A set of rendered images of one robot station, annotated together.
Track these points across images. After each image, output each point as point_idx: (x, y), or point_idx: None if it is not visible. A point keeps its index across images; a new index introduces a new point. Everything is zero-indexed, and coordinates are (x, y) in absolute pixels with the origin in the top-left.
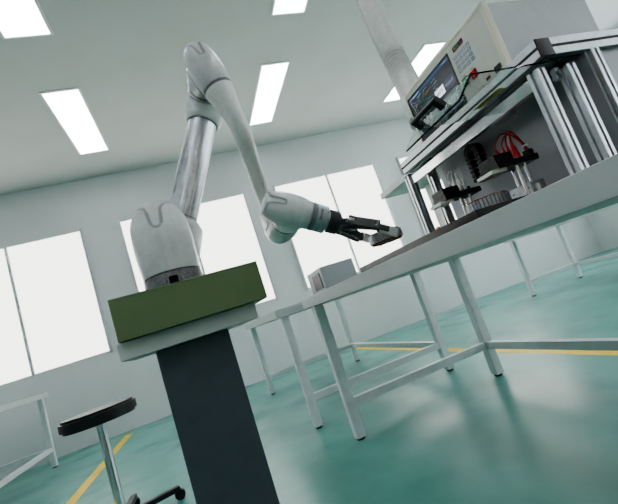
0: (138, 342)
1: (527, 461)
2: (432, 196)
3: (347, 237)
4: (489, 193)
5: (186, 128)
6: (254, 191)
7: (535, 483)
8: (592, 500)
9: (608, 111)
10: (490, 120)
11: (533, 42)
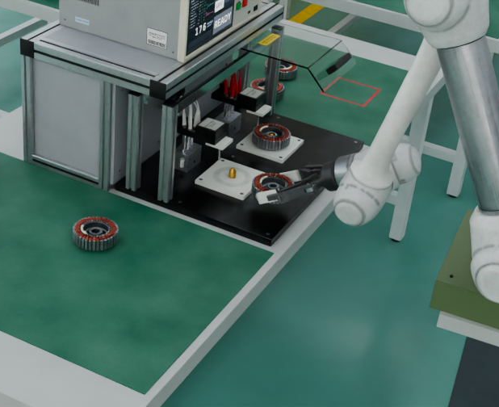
0: None
1: (176, 399)
2: (216, 132)
3: (297, 197)
4: (155, 123)
5: (488, 49)
6: (396, 147)
7: (216, 388)
8: (234, 357)
9: (231, 57)
10: (253, 56)
11: (283, 7)
